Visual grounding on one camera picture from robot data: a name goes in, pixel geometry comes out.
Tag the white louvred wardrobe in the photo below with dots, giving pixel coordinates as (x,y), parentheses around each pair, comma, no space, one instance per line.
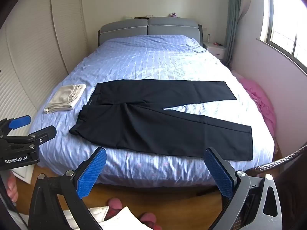
(36,52)

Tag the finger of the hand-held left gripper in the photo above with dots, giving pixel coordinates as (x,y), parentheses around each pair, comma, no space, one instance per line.
(45,134)
(20,122)

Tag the dark wicker chair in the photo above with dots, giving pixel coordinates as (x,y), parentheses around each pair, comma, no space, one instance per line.
(295,184)

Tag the small pink toy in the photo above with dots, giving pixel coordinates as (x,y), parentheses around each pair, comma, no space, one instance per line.
(173,14)

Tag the pink blanket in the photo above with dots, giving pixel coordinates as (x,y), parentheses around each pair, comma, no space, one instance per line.
(259,98)

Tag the bed with blue floral sheet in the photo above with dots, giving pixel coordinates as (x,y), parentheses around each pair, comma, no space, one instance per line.
(156,60)

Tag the flat dark item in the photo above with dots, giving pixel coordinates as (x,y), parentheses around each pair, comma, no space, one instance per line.
(140,17)

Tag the black pants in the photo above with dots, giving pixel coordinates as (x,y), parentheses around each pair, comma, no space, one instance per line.
(144,124)

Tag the white nightstand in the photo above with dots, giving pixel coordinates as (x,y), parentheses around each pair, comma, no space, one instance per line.
(215,50)

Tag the clear bottle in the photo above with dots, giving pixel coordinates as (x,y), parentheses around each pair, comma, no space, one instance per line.
(209,37)

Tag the white cloth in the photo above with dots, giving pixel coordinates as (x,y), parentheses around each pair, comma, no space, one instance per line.
(124,219)

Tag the grey padded headboard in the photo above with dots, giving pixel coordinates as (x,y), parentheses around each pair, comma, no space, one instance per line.
(134,26)

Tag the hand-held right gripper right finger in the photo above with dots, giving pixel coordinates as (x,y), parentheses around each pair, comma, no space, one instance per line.
(219,175)

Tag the cream folded garment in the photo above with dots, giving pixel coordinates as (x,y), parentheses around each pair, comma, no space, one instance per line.
(63,98)

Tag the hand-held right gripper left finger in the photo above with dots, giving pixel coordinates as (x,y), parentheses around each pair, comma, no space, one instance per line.
(92,172)

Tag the window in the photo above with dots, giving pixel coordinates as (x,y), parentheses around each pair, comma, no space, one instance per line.
(283,16)

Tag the grey-green curtain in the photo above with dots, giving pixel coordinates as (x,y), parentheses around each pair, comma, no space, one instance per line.
(233,16)

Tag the pink slipper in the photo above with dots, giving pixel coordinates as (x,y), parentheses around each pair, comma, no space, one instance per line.
(147,220)
(115,206)

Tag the person's left hand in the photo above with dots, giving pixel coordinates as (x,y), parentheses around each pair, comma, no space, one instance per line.
(10,186)

